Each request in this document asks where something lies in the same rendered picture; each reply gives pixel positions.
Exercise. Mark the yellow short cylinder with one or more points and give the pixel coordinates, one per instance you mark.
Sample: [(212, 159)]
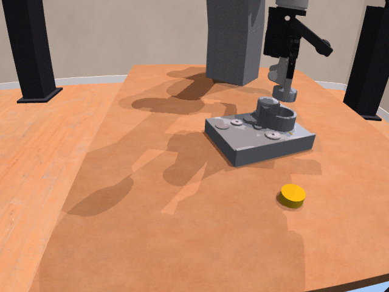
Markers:
[(292, 196)]

